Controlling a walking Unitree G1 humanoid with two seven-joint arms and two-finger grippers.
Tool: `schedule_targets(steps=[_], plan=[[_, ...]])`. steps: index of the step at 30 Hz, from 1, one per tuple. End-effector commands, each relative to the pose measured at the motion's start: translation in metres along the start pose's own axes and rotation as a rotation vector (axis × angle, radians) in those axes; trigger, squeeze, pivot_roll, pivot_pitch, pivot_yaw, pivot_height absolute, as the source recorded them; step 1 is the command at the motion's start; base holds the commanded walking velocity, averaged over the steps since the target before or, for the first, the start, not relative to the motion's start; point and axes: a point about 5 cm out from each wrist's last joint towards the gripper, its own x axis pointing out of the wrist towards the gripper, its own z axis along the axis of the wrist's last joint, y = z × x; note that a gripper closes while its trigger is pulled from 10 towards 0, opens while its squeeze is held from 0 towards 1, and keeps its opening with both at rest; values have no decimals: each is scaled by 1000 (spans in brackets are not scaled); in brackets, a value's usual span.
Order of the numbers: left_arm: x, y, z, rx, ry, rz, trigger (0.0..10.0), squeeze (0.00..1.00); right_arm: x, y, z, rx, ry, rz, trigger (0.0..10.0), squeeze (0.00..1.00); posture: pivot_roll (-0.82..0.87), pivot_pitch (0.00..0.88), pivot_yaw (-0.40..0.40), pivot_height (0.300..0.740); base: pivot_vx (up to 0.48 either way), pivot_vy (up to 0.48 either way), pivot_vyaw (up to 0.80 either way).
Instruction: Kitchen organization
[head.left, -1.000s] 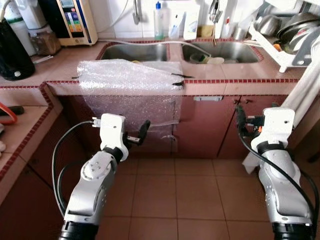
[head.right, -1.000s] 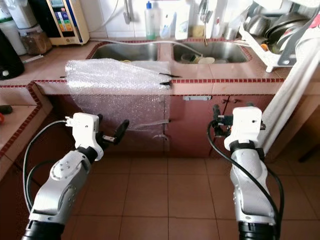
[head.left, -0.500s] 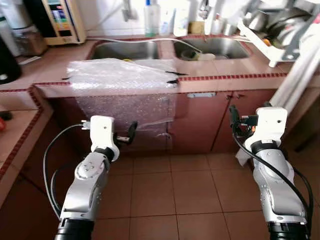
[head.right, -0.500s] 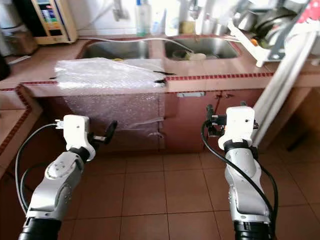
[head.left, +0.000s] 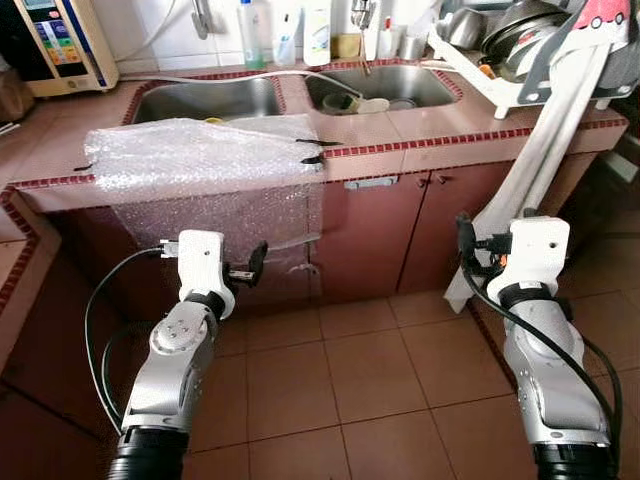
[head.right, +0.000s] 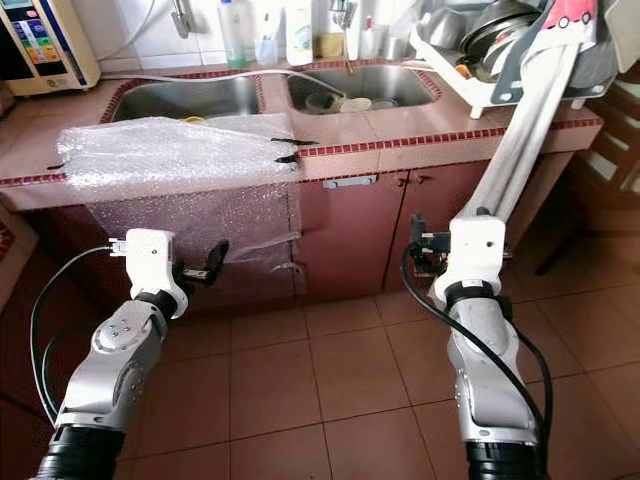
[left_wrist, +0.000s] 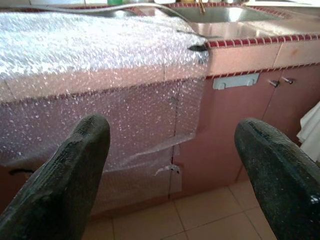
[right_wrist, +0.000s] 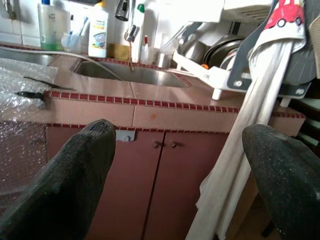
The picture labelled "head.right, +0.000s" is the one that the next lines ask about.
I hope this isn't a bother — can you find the dark wooden furniture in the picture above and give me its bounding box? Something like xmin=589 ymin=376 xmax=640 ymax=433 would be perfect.
xmin=540 ymin=90 xmax=640 ymax=273

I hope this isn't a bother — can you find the white ceramic dish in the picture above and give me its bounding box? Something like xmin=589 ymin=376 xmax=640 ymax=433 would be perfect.
xmin=336 ymin=97 xmax=373 ymax=114

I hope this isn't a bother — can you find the clear plastic measuring cup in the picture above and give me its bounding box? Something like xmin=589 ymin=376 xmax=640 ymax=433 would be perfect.
xmin=253 ymin=12 xmax=281 ymax=66

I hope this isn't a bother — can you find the long white folded board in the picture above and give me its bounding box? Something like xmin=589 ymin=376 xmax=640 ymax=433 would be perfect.
xmin=428 ymin=0 xmax=623 ymax=306

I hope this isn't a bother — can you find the dark round pan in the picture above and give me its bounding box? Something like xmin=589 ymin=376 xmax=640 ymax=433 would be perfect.
xmin=460 ymin=0 xmax=541 ymax=81

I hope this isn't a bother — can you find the grey cabinet handle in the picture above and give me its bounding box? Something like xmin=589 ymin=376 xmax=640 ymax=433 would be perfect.
xmin=323 ymin=177 xmax=378 ymax=191

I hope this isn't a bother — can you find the white dish rack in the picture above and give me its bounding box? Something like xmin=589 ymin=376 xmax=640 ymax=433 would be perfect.
xmin=408 ymin=20 xmax=621 ymax=119

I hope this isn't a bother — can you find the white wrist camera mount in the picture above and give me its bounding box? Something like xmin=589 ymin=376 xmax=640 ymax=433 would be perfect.
xmin=112 ymin=228 xmax=191 ymax=319
xmin=432 ymin=217 xmax=508 ymax=306

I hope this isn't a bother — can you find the clear bottle blue cap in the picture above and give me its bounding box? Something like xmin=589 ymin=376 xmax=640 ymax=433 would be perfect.
xmin=218 ymin=0 xmax=253 ymax=71

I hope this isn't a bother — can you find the clear bubble wrap sheet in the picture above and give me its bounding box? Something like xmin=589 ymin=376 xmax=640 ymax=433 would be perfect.
xmin=55 ymin=115 xmax=306 ymax=266

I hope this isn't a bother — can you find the steel pot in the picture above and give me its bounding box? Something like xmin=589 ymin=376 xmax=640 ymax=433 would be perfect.
xmin=422 ymin=8 xmax=471 ymax=51

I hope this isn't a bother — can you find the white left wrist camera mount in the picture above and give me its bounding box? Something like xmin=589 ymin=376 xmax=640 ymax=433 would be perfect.
xmin=112 ymin=228 xmax=191 ymax=319

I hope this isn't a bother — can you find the green bowl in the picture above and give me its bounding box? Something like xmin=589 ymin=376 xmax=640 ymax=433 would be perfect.
xmin=300 ymin=92 xmax=343 ymax=114

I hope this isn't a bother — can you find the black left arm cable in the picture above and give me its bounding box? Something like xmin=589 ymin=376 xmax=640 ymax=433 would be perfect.
xmin=30 ymin=247 xmax=121 ymax=431

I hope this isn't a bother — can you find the grey drain hose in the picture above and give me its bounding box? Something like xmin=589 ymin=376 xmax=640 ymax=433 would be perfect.
xmin=100 ymin=68 xmax=346 ymax=101

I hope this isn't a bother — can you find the beige water ionizer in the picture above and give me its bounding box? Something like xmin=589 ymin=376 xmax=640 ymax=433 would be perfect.
xmin=0 ymin=0 xmax=103 ymax=96

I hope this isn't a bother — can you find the steel cup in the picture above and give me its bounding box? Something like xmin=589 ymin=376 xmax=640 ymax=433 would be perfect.
xmin=380 ymin=30 xmax=411 ymax=61

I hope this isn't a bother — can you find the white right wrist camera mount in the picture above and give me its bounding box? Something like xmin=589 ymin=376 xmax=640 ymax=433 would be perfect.
xmin=432 ymin=217 xmax=508 ymax=306

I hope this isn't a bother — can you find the white plastic bottle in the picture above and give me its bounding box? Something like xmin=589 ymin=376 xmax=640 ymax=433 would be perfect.
xmin=283 ymin=0 xmax=316 ymax=68

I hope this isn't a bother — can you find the brown cabinet door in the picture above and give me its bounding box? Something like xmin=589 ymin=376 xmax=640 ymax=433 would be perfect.
xmin=298 ymin=163 xmax=413 ymax=303
xmin=380 ymin=163 xmax=496 ymax=293
xmin=10 ymin=185 xmax=303 ymax=321

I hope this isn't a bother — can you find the yellow sponge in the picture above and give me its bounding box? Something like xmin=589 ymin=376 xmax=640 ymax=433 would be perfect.
xmin=313 ymin=33 xmax=346 ymax=59

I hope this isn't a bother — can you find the steel sink basin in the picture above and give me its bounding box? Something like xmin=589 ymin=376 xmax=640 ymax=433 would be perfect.
xmin=105 ymin=75 xmax=266 ymax=126
xmin=282 ymin=63 xmax=446 ymax=116

